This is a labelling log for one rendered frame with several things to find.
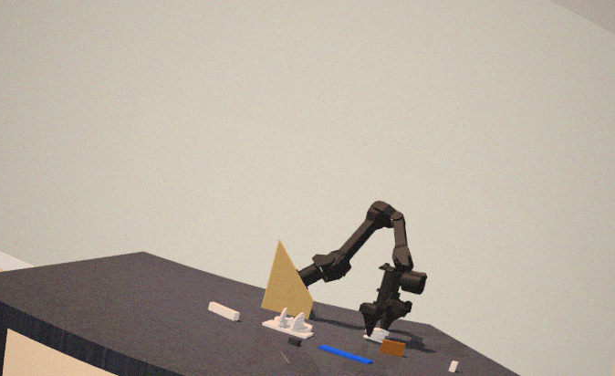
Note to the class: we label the blue flat bar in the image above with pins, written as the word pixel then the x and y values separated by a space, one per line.
pixel 345 354

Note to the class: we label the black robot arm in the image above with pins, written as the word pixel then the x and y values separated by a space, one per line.
pixel 336 264

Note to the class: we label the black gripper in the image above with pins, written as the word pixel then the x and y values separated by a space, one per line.
pixel 373 312

